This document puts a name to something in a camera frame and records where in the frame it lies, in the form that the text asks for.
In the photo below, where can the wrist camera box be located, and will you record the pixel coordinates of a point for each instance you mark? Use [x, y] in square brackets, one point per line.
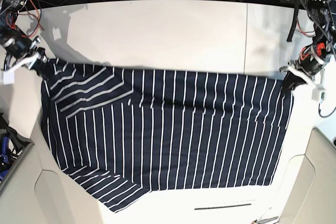
[8, 78]
[318, 94]

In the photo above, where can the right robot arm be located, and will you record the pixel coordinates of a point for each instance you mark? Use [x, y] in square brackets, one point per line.
[10, 11]

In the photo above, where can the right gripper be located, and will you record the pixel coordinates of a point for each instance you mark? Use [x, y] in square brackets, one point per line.
[23, 52]

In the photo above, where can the navy white striped T-shirt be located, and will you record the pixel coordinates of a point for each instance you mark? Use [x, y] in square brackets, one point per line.
[121, 133]

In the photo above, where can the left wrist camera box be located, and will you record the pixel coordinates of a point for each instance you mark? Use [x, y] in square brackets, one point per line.
[318, 94]

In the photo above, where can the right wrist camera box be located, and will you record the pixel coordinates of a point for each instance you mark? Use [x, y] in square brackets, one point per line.
[8, 78]

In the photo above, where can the blue items in bin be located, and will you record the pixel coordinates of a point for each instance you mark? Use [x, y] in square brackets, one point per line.
[12, 144]

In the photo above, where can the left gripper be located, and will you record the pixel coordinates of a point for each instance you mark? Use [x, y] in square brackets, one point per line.
[312, 59]

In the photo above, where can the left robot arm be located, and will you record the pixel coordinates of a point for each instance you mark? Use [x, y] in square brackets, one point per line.
[320, 13]

